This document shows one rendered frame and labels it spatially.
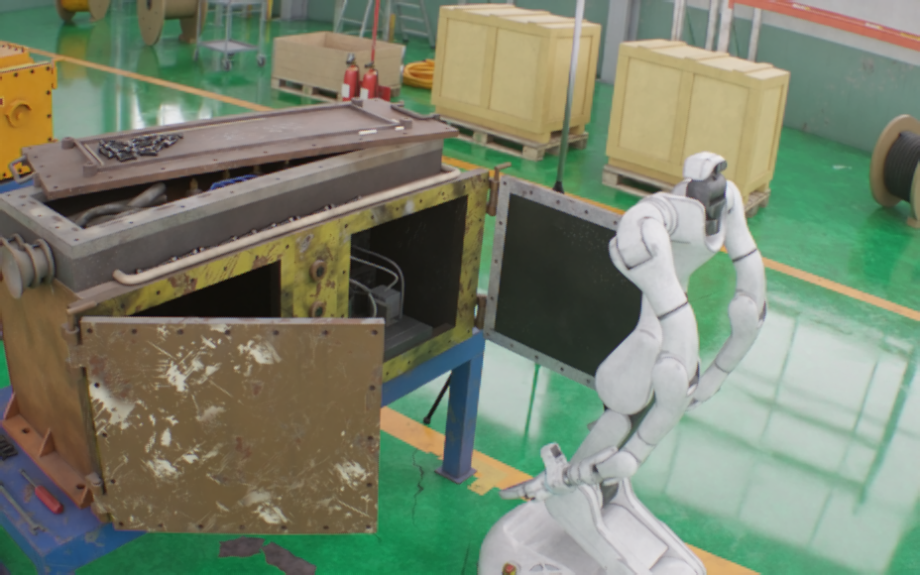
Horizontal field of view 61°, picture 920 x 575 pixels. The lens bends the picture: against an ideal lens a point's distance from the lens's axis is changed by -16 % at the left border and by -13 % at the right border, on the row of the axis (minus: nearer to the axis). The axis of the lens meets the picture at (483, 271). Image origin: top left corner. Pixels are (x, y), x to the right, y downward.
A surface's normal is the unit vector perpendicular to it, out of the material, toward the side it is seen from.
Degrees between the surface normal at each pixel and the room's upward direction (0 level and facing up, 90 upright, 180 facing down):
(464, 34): 90
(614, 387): 89
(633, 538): 23
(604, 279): 90
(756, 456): 0
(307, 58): 90
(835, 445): 0
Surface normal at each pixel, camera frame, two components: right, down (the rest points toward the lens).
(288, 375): 0.22, 0.41
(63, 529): 0.10, -0.91
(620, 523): 0.40, -0.72
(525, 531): 0.78, -0.03
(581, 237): -0.64, 0.25
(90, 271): 0.80, 0.31
